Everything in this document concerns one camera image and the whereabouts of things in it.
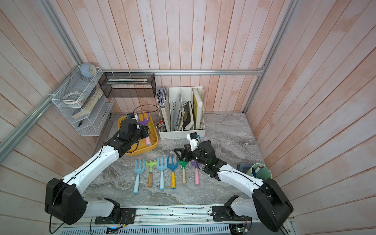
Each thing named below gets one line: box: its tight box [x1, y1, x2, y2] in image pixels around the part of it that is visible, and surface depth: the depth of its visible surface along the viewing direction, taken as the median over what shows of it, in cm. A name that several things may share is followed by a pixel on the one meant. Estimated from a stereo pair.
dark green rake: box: [178, 160, 190, 185], surface depth 89 cm
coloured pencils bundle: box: [155, 119, 167, 133], surface depth 92 cm
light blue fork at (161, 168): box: [156, 156, 167, 191], surface depth 92 cm
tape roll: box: [62, 91, 84, 105], surface depth 72 cm
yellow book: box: [191, 87, 205, 130], surface depth 97 cm
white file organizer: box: [156, 86, 206, 140], surface depth 103 cm
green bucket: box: [245, 163, 273, 181], surface depth 78 cm
